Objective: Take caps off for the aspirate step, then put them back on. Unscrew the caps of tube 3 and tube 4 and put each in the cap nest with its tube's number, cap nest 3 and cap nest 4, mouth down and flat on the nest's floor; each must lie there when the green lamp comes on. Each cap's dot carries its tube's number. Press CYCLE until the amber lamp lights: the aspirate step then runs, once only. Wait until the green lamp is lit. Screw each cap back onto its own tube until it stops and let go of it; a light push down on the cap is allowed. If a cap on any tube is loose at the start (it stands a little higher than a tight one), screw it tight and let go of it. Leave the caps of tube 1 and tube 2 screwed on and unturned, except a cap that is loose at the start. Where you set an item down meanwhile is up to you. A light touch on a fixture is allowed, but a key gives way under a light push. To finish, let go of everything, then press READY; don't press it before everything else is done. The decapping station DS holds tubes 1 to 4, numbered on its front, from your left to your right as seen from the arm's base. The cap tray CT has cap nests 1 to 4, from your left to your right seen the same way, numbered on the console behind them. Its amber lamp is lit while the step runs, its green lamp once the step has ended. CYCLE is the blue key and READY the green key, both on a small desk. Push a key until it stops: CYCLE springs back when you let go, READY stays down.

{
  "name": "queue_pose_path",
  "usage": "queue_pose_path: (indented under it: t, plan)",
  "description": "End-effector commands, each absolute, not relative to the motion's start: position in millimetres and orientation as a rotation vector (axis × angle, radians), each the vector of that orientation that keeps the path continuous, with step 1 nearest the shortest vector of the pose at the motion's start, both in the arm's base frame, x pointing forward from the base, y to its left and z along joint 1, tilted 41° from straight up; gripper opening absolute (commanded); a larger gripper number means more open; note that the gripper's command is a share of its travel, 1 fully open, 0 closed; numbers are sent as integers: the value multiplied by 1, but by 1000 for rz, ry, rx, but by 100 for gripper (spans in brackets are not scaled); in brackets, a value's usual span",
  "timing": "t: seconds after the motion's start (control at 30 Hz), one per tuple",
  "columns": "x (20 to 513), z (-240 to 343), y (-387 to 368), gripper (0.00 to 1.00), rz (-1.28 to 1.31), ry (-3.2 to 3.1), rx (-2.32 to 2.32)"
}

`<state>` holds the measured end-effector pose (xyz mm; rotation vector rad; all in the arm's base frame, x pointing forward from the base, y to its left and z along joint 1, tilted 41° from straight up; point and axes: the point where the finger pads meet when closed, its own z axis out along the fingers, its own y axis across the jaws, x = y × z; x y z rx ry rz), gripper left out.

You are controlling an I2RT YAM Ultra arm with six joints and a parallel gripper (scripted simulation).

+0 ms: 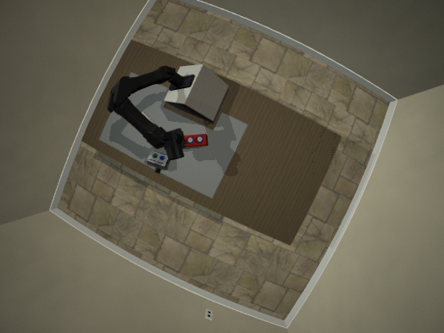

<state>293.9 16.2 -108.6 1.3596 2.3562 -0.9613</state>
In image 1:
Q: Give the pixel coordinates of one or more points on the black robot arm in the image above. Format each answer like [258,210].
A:
[155,135]

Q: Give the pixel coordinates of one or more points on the grey control panel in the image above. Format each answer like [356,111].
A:
[158,160]

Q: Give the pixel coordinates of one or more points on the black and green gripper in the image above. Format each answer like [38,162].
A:
[182,139]

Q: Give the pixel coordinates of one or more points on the red tube rack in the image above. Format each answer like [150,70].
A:
[196,143]

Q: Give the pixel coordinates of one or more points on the grey flat mat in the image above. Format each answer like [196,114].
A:
[202,168]

